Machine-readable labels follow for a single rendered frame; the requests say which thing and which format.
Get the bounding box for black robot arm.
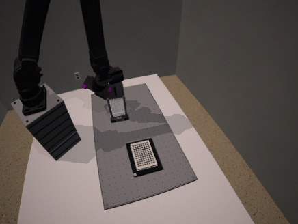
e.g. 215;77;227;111
13;0;124;116

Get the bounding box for white well plate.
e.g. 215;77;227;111
109;98;125;116

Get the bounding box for beige well plate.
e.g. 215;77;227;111
130;140;158;171

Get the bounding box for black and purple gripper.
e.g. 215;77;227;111
82;76;111;100

